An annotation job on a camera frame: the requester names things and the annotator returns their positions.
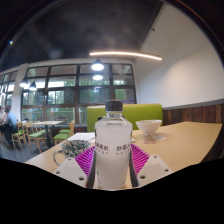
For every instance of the long curved ceiling light strip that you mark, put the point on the long curved ceiling light strip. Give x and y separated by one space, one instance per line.
126 53

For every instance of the frosted water bottle black cap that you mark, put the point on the frosted water bottle black cap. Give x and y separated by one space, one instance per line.
113 156

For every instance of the person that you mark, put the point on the person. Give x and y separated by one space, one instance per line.
10 123

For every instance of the green upholstered bench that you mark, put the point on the green upholstered bench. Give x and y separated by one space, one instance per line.
143 112

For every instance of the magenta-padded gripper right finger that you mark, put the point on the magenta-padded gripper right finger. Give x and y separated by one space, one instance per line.
140 161

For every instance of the white paper napkin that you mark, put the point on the white paper napkin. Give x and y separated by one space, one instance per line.
158 137

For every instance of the light wooden dining table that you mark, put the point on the light wooden dining table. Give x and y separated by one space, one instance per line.
48 123

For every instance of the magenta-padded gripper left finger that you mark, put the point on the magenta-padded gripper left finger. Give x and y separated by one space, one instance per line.
84 161

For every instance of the group of green-seated wooden chairs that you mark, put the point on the group of green-seated wooden chairs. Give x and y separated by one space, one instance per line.
36 135

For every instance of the white ceramic bowl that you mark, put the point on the white ceramic bowl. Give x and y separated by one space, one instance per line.
148 126

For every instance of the green speckled ceramic mug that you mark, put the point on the green speckled ceramic mug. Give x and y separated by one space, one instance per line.
71 148

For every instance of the large dark-framed window wall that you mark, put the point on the large dark-framed window wall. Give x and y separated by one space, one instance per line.
63 95

